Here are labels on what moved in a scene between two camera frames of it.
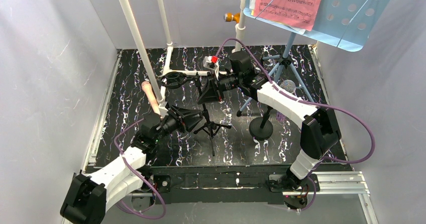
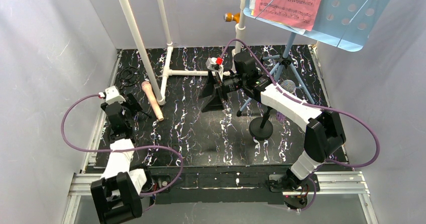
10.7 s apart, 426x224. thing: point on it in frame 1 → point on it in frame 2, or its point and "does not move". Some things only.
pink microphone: (148, 89) does not move
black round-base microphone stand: (261, 128) does not move
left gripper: (181, 119) → (129, 103)
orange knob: (228, 17) does not move
